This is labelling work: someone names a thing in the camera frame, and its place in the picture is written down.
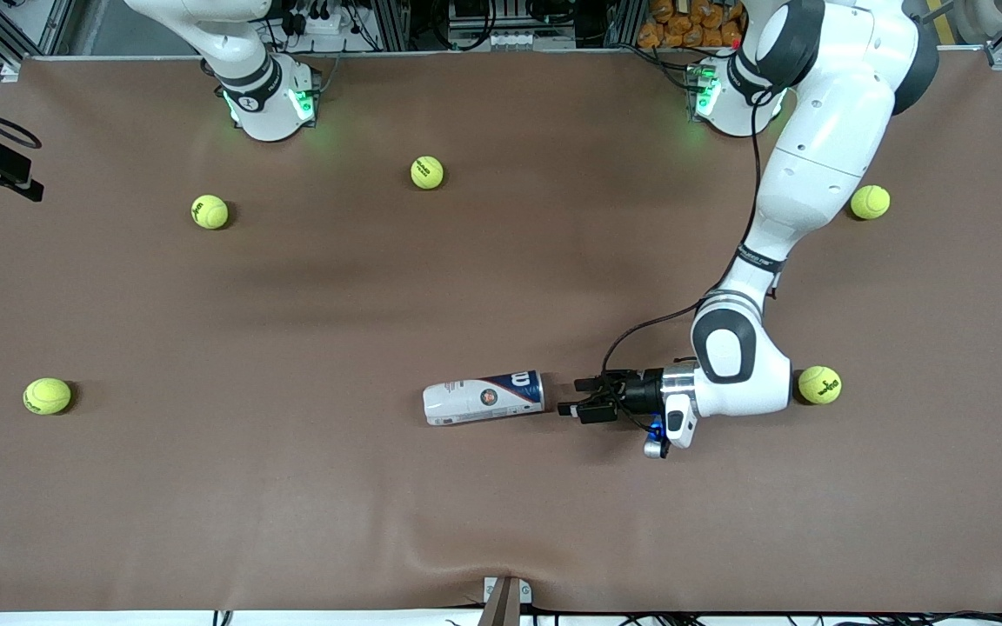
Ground white blue tennis ball can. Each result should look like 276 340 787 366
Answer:
423 370 546 427

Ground white terminal block row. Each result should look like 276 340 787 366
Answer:
447 28 578 51

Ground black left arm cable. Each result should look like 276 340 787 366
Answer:
600 87 765 434

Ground pile of orange objects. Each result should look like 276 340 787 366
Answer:
638 0 745 50

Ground white power strip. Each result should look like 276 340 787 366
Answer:
286 7 369 41

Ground brown table mat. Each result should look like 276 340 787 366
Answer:
0 48 1002 614

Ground metal table edge bracket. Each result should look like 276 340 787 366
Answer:
483 576 533 626

